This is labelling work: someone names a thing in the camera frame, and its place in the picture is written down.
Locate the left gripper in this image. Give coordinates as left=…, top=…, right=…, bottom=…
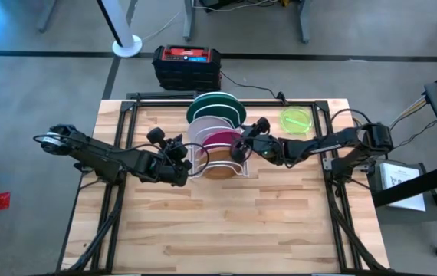
left=133, top=147, right=194, bottom=188

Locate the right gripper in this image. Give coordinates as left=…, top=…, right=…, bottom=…
left=232, top=132, right=285, bottom=166

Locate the magenta plate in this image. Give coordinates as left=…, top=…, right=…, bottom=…
left=202, top=129, right=243, bottom=152

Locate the white wire dish rack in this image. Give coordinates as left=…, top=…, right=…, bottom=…
left=186, top=90, right=251, bottom=180

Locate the brown divided plate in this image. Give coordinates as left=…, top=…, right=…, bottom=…
left=202, top=147, right=239, bottom=180

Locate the pale mauve plate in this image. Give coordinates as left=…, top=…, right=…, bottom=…
left=186, top=115, right=233, bottom=149

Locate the teal plate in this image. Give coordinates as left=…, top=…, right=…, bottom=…
left=186, top=91, right=248, bottom=129

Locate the translucent green divided plate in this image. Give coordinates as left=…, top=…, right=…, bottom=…
left=279, top=107, right=314, bottom=136

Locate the black slotted bar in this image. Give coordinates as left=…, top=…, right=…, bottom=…
left=125, top=90, right=199, bottom=101

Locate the red black power station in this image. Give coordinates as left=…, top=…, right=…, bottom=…
left=152, top=44, right=222, bottom=94

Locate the white pole with round base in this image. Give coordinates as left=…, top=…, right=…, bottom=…
left=95, top=0, right=143, bottom=58

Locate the wooden desk with grey legs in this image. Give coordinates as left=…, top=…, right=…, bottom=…
left=182, top=0, right=312, bottom=44

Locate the white paper manual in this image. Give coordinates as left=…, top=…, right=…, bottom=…
left=378, top=162, right=427, bottom=212

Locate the grey metal table leg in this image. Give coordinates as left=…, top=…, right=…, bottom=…
left=36, top=0, right=58, bottom=34

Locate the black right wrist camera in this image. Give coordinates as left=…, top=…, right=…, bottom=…
left=255, top=116, right=272, bottom=134

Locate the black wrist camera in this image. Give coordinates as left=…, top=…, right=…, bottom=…
left=255, top=116, right=272, bottom=134
left=146, top=126, right=166, bottom=150

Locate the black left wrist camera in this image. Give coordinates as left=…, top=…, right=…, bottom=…
left=146, top=126, right=166, bottom=150

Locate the black power cable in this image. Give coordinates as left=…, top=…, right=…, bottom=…
left=220, top=71, right=289, bottom=105

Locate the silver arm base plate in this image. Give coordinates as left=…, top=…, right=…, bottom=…
left=321, top=156, right=371, bottom=173

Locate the yellow grey cable bundle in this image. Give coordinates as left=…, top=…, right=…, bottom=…
left=396, top=94, right=429, bottom=120

